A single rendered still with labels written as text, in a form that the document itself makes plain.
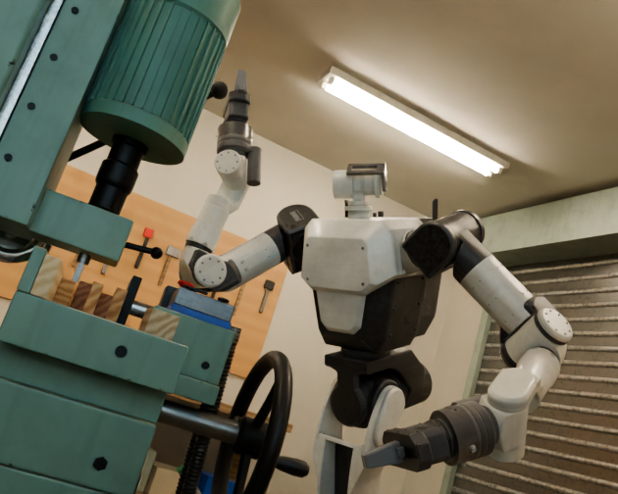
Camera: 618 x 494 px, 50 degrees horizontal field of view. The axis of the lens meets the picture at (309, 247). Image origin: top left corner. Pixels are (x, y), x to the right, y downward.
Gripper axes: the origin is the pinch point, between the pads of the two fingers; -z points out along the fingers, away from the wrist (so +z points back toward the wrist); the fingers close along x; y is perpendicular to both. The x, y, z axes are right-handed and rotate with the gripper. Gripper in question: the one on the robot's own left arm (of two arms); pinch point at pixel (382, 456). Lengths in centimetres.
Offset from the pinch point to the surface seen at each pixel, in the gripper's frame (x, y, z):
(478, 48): 149, 131, 152
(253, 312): 353, 41, 75
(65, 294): -5, 32, -41
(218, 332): 8.4, 23.7, -19.4
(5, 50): -2, 68, -43
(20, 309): -15, 30, -46
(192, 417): 9.1, 11.8, -25.6
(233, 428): 9.3, 8.5, -19.7
